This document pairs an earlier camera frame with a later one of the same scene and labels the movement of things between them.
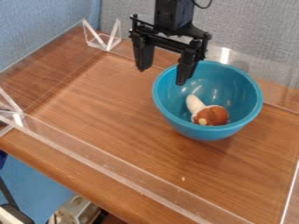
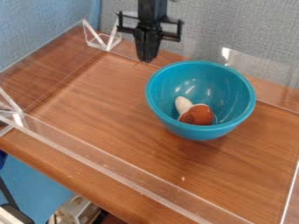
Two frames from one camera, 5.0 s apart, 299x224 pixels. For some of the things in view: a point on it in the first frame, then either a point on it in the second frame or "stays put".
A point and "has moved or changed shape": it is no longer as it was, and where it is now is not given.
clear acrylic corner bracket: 101,40 stays put
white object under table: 77,211 stays put
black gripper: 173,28 → 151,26
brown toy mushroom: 206,115 has moved or changed shape
